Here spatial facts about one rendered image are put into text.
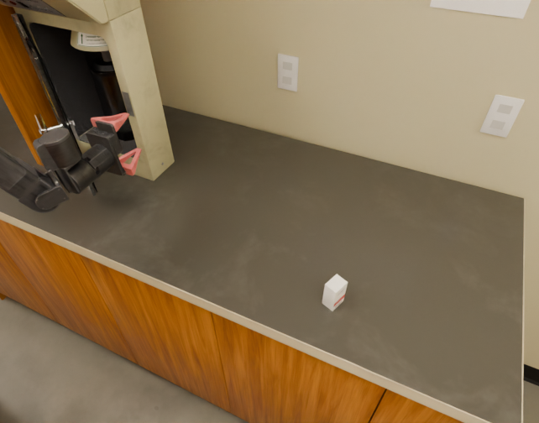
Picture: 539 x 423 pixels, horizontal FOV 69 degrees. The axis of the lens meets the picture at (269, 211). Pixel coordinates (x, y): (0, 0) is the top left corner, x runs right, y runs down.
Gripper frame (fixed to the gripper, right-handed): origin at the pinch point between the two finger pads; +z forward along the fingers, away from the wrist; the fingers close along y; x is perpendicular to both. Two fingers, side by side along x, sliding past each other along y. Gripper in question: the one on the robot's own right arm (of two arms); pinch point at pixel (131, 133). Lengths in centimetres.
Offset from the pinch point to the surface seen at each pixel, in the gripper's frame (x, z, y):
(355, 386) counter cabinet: -63, -16, -46
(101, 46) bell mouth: 17.2, 15.0, 12.9
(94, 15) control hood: 7.8, 8.1, 23.1
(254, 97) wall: -3, 54, -17
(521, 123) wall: -85, 55, -12
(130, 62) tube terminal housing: 8.5, 14.7, 10.0
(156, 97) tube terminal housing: 9.3, 20.8, -2.7
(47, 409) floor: 53, -46, -117
